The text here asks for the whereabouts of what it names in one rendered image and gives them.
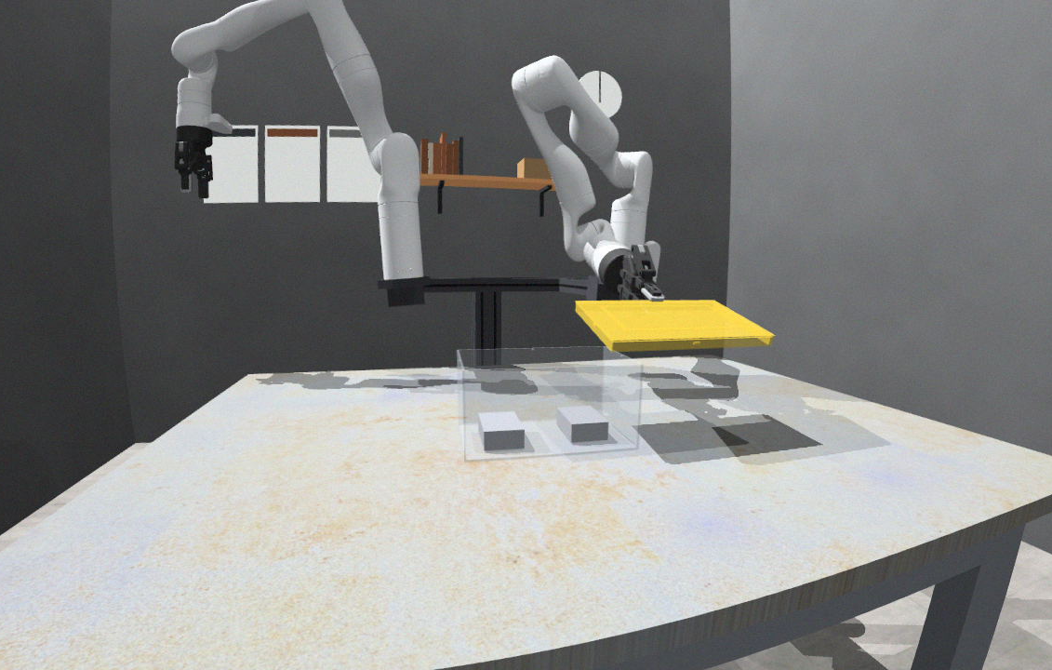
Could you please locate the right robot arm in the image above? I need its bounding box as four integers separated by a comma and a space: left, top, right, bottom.
171, 0, 423, 280

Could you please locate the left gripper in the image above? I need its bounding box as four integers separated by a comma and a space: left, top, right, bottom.
598, 245, 664, 302

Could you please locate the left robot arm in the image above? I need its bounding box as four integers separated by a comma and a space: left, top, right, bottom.
512, 56, 660, 282

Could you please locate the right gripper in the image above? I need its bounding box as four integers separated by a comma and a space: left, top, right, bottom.
175, 126, 213, 199

